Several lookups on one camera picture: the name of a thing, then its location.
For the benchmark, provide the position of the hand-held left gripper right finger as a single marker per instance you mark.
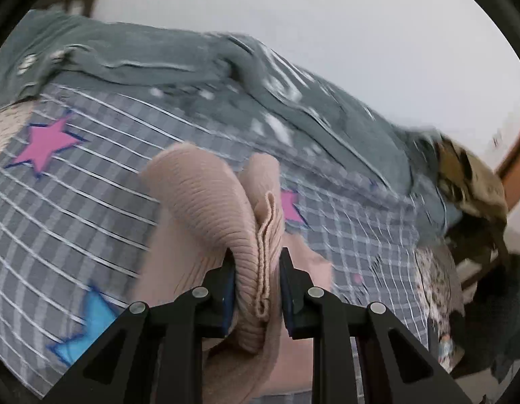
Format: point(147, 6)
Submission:
point(285, 298)

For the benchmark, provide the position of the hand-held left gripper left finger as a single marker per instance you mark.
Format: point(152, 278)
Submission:
point(229, 298)

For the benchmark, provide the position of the pink ribbed knit sweater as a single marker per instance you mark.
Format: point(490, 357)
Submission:
point(209, 202)

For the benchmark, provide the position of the grey checked star bedsheet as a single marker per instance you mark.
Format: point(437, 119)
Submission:
point(96, 202)

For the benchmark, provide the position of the wooden chair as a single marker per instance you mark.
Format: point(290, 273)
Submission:
point(485, 267)

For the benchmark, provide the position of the dark green cloth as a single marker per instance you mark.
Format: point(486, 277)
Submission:
point(504, 303)

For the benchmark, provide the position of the camouflage patterned cloth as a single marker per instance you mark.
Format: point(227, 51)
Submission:
point(483, 185)

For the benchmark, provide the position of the dark wooden headboard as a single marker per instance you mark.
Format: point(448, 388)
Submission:
point(74, 2)

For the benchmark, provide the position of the wooden door frame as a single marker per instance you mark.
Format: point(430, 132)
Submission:
point(517, 168)

